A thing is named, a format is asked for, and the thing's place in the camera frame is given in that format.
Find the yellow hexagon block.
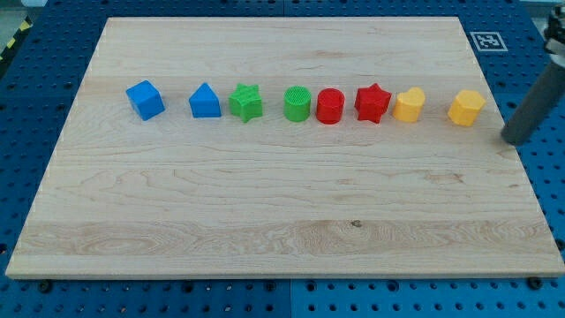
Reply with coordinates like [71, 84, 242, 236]
[448, 90, 486, 126]

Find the light wooden board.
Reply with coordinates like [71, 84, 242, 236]
[6, 17, 564, 280]

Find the yellow heart block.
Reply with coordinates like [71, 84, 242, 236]
[392, 87, 426, 123]

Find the red cylinder block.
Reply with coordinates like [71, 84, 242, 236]
[316, 88, 345, 125]

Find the red star block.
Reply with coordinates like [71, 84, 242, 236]
[354, 83, 392, 124]

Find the blue cube block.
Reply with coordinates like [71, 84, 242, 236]
[125, 80, 165, 121]

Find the white fiducial marker tag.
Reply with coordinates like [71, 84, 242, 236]
[471, 31, 508, 52]

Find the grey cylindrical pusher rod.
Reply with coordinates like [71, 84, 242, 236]
[501, 56, 564, 146]

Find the green star block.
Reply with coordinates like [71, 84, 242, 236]
[229, 83, 263, 123]

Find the blue triangular prism block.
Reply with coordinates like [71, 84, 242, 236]
[189, 82, 222, 118]

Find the green cylinder block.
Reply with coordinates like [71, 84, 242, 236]
[283, 86, 312, 122]

